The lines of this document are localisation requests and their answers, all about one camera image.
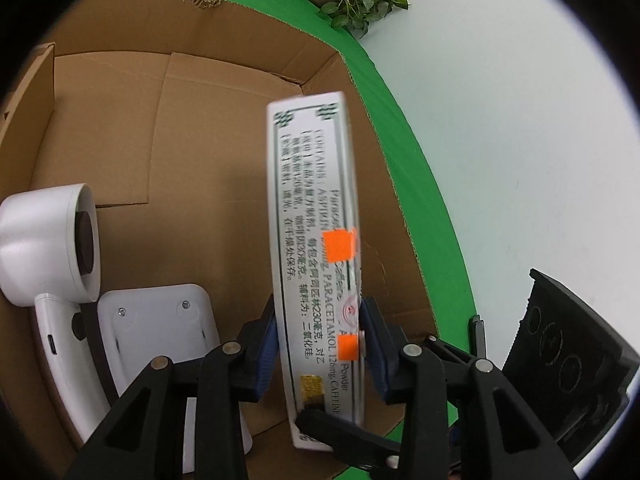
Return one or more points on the white plastic device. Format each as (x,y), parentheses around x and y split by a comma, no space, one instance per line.
(160,330)

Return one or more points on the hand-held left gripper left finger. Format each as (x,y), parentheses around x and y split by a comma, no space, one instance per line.
(265,355)

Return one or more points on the large cardboard box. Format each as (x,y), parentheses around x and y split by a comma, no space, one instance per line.
(200,135)

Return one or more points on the green tablecloth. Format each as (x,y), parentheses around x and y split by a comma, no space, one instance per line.
(400,135)

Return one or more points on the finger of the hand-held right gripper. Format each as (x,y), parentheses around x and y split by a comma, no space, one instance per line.
(345,432)
(476,337)

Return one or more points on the small cardboard box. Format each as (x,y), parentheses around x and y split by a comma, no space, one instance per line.
(35,85)

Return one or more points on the white medicine box orange stickers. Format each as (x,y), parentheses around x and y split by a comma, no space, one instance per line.
(310,210)

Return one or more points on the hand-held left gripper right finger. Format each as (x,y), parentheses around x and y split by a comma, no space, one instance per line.
(376,355)

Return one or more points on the white handheld lint shaver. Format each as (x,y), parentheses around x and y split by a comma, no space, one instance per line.
(35,240)

